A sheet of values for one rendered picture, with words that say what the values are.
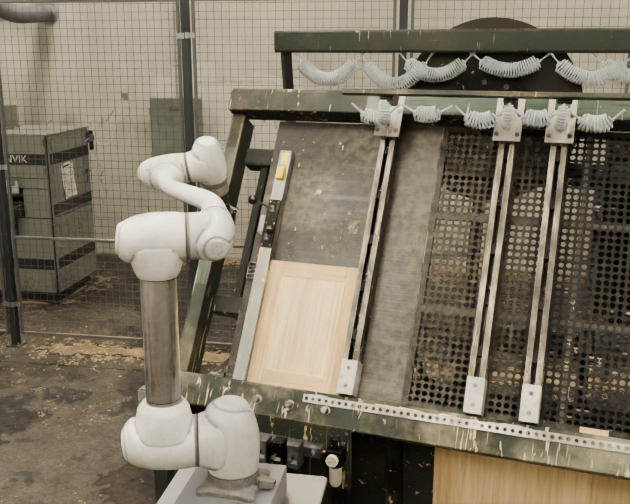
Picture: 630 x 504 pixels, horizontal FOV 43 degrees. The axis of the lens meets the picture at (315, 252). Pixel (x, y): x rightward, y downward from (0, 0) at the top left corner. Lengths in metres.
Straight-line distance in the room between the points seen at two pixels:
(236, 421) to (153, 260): 0.53
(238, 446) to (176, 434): 0.18
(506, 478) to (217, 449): 1.20
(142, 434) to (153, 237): 0.58
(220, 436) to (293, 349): 0.78
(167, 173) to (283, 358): 0.87
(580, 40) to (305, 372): 1.75
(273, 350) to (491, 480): 0.94
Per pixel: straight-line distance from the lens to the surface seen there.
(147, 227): 2.20
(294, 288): 3.13
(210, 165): 2.71
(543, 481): 3.13
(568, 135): 3.05
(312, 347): 3.05
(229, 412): 2.38
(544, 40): 3.59
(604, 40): 3.58
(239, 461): 2.42
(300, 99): 3.35
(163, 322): 2.28
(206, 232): 2.18
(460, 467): 3.16
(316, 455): 2.96
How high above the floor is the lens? 2.12
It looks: 14 degrees down
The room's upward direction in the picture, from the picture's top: straight up
